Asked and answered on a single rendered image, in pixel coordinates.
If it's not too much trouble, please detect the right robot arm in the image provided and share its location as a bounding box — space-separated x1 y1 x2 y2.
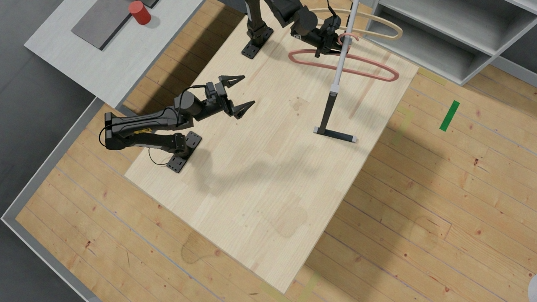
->
104 91 210 173

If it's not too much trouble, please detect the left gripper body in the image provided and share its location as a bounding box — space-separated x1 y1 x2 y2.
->
304 16 335 58

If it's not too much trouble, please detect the grey horizontal bar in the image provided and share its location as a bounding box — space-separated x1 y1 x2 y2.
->
313 0 359 143

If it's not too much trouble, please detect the pink clothes hanger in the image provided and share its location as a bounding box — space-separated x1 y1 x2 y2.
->
288 33 399 82

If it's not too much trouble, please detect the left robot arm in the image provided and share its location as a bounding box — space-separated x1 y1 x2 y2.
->
241 0 341 59

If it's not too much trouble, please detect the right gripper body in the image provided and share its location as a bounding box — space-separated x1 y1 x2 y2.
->
204 77 239 120

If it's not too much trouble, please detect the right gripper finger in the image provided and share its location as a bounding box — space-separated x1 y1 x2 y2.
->
220 75 245 89
232 101 255 119

